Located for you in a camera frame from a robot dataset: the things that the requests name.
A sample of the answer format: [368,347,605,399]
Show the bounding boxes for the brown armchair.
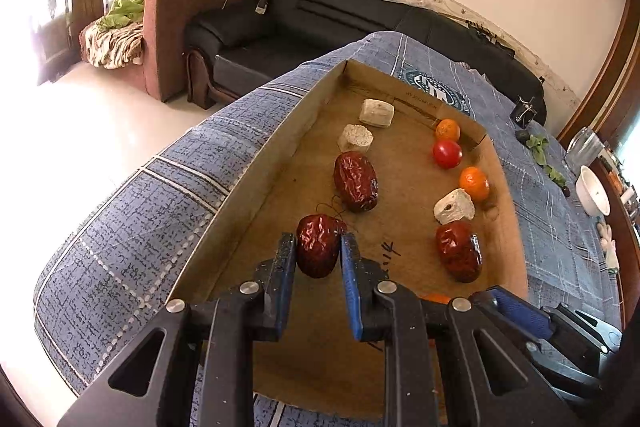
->
[142,0,286,105]

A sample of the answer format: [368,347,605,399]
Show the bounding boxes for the white bowl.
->
[575,166,612,217]

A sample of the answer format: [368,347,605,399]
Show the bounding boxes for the wrinkled red date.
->
[333,151,379,213]
[296,214,347,279]
[435,221,484,284]

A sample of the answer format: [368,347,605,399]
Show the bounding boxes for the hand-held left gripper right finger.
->
[340,232,583,427]

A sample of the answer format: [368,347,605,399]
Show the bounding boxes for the glass jar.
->
[565,127,606,170]

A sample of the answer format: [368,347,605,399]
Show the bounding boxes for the wooden door frame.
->
[555,0,640,148]

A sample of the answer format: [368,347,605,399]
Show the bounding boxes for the green leafy sprig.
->
[525,134,568,188]

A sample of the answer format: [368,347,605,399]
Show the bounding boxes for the black leather sofa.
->
[185,0,546,128]

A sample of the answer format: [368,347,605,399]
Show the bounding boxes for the shallow cardboard box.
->
[165,58,530,423]

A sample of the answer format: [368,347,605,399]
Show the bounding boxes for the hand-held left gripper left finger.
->
[57,232,298,427]

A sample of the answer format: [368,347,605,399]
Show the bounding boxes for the red cherry tomato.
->
[432,139,463,169]

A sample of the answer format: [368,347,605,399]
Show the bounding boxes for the blue checked blanket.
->
[32,29,626,427]

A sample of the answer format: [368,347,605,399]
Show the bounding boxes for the black binder clip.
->
[511,96,537,128]

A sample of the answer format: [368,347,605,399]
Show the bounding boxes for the wooden side table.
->
[555,127,640,308]

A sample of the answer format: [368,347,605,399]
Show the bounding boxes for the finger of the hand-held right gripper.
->
[472,286,558,340]

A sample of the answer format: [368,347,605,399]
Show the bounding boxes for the striped patterned throw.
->
[79,18,146,70]

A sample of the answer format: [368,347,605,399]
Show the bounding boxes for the white lumpy objects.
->
[597,219,621,275]

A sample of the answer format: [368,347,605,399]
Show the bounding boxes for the green cloth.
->
[100,0,147,30]

